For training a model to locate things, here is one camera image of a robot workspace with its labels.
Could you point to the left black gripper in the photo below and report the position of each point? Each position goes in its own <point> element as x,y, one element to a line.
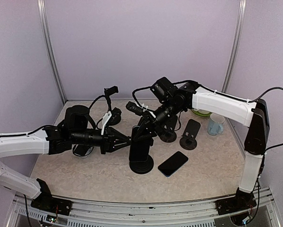
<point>109,135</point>

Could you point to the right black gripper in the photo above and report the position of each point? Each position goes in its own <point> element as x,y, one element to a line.
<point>146,122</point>

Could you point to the teal phone black screen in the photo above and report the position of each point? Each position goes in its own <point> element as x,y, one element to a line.
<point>139,150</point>

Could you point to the black pole phone stand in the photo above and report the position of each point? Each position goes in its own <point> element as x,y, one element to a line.
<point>142,167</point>
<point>109,92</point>

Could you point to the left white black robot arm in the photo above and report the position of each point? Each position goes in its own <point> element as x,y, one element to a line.
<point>78,129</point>

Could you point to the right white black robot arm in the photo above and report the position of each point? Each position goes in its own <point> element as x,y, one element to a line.
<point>192,95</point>

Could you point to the black folding stand left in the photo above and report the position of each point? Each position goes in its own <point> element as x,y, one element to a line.
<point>170,135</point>

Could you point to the black folding stand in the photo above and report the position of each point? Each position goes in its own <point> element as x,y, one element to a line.
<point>188,138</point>
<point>170,135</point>

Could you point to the phone in white case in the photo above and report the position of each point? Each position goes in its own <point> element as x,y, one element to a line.
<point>82,150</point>

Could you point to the black folding stand right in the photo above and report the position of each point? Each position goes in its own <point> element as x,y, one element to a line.
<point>188,138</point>

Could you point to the blue phone black screen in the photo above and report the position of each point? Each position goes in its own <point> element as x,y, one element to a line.
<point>173,163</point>

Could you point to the cream ceramic mug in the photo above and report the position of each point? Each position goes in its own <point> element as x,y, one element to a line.
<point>201,111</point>

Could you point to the green saucer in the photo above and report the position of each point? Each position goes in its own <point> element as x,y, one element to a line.
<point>203,115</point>

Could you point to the light blue mug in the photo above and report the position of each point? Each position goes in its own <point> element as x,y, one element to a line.
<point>215,125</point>

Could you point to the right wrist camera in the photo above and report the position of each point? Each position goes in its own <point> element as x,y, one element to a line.
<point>139,111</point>

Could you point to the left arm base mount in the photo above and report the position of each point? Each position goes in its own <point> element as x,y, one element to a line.
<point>52,204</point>

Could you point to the front aluminium rail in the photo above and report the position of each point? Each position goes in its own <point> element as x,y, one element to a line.
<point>86,213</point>

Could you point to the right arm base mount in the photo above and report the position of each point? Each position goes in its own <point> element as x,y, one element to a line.
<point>234,204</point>

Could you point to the left aluminium frame post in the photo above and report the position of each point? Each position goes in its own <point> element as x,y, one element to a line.
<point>49,49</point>

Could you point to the aluminium frame post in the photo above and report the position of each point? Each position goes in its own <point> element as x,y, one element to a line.
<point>235,45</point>
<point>49,49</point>

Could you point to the right aluminium frame post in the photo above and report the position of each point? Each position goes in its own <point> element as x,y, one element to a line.
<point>235,45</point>

